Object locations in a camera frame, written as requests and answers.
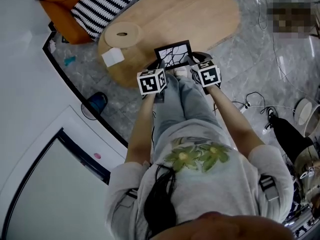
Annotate white door with black frame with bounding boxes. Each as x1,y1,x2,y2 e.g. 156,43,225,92
0,105,129,240

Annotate person's right forearm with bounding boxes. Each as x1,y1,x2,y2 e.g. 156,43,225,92
205,84,267,158

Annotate black cable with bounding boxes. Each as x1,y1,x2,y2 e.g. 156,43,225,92
244,91,279,115

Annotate blue bin with black bag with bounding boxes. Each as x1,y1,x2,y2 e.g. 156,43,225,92
80,91,109,121

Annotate person's left forearm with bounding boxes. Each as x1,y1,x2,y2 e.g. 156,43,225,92
124,92,158,164

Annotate white power strip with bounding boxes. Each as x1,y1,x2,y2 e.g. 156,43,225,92
239,101,252,114

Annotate person's grey flower-print shirt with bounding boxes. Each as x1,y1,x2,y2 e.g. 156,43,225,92
104,120,295,240

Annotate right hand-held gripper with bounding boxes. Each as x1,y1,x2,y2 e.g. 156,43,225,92
185,51,223,95

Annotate black and white striped cushion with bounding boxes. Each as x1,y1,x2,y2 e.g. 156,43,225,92
70,0,152,41

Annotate teal scrap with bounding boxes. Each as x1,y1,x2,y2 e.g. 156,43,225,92
63,55,77,67

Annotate black picture frame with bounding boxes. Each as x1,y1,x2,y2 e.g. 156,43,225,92
154,40,194,71

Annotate looped white cable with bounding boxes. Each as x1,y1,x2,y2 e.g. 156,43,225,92
257,0,269,31

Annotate white box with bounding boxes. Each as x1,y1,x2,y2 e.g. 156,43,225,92
101,47,126,68

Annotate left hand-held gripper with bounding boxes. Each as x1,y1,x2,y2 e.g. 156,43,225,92
136,59,168,104

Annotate person's pale shoe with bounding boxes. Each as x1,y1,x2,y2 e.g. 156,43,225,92
173,67,189,79

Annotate grey strap with black buckle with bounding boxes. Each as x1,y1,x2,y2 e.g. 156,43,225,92
258,174,280,202
119,187,140,209

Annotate long white cable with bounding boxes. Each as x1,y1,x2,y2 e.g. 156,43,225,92
270,32,311,96

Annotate oval wooden coffee table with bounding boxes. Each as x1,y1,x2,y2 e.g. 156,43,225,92
97,0,241,89

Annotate round wooden disc with hole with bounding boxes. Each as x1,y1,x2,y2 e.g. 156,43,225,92
104,21,144,49

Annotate person's grey trousers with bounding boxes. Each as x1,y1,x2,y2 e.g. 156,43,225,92
152,73,223,155

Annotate round white stool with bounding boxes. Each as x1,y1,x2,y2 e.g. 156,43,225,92
292,97,314,125

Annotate orange sofa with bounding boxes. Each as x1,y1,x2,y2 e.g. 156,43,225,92
33,0,101,45

